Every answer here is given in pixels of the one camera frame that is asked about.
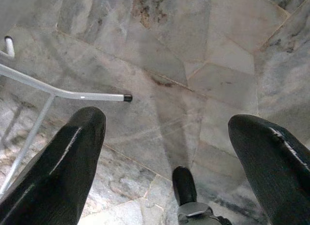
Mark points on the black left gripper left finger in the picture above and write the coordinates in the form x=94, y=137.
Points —
x=60, y=174

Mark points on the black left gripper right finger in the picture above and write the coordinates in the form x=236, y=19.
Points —
x=273, y=174

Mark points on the grey folding table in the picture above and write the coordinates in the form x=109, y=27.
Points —
x=97, y=97

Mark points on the grey robot left leg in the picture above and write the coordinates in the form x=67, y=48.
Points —
x=193, y=211

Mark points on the black robot left foot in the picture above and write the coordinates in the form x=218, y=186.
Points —
x=184, y=184

